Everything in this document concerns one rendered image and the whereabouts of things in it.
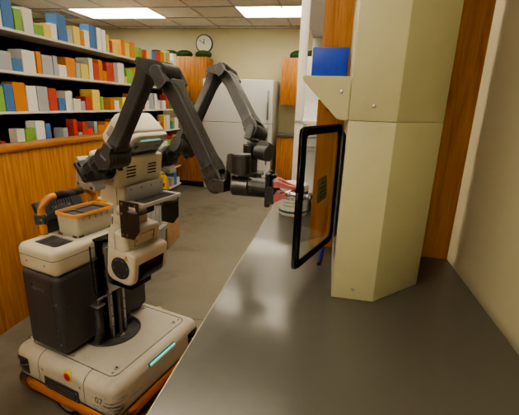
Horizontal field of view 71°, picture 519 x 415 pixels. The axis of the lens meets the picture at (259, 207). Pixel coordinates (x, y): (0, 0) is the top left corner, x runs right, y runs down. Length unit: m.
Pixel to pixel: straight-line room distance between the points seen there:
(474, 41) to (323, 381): 1.06
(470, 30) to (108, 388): 1.87
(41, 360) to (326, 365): 1.55
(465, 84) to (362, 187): 0.55
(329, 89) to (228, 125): 5.16
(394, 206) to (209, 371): 0.59
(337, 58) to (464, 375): 0.83
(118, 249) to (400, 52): 1.31
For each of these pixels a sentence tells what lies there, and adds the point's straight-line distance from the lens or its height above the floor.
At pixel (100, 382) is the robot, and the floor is 0.27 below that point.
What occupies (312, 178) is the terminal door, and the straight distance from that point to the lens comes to 1.04.
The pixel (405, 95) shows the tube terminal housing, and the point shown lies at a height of 1.47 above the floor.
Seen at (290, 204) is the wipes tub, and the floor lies 1.00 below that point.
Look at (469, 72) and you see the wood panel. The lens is 1.35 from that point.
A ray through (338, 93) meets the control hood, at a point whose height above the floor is 1.47.
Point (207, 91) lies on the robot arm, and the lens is 1.71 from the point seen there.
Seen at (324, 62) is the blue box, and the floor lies 1.56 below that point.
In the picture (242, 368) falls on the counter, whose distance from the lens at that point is 0.78.
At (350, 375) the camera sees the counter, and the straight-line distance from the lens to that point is 0.80.
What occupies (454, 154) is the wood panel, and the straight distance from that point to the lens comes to 1.35.
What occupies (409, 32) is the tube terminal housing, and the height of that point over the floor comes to 1.60.
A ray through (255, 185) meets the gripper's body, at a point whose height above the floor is 1.21.
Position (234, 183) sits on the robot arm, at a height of 1.21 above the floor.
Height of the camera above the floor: 1.44
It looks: 16 degrees down
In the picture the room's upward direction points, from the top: 2 degrees clockwise
